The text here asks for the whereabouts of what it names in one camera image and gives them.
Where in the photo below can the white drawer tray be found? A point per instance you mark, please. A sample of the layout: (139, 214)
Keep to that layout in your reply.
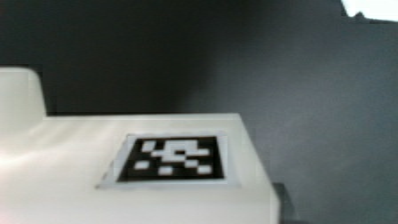
(137, 169)

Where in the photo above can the white fiducial marker sheet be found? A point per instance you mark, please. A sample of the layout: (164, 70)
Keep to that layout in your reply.
(375, 9)

